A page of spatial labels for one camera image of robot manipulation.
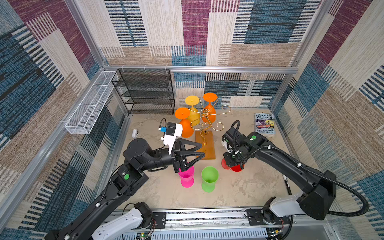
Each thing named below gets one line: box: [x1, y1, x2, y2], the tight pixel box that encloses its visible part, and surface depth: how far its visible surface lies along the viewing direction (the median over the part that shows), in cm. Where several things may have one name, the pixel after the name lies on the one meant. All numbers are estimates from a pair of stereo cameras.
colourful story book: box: [255, 113, 276, 135], surface depth 110 cm
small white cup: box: [132, 129, 138, 139], surface depth 106 cm
